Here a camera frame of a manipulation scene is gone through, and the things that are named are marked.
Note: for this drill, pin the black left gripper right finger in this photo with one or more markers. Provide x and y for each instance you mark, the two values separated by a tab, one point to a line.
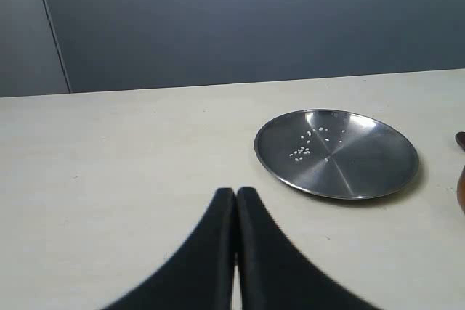
274	274

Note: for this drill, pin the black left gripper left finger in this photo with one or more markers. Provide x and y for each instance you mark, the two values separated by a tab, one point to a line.
200	274

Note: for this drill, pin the brown wooden cup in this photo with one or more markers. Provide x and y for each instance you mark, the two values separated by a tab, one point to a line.
461	191

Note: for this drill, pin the round steel plate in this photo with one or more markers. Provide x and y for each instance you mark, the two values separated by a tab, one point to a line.
336	154

